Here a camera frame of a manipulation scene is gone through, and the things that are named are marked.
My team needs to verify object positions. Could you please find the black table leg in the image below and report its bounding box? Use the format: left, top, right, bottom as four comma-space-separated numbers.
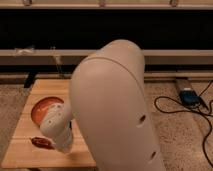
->
24, 72, 37, 88

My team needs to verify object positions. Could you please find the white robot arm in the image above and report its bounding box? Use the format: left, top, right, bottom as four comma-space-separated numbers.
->
40, 40, 165, 171

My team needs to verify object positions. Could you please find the orange bowl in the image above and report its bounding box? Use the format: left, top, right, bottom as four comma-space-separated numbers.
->
31, 96, 64, 126

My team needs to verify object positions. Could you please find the blue power adapter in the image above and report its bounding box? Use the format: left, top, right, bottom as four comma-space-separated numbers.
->
179, 89, 200, 106

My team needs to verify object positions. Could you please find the black cable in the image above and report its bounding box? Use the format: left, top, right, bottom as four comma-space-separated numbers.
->
153, 79, 213, 168

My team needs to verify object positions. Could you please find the grey wall rail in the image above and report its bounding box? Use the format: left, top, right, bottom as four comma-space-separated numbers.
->
0, 49, 213, 65

